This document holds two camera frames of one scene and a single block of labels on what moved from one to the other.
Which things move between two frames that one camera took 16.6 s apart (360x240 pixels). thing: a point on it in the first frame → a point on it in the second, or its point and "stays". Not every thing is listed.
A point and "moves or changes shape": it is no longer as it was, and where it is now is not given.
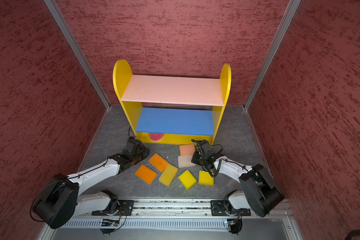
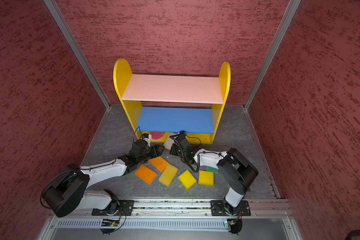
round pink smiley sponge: [156, 137] stays
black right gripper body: [199, 159] → [176, 151]
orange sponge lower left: [146, 173] stays
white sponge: [185, 161] moves or changes shape
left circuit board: [107, 222] stays
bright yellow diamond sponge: [187, 179] stays
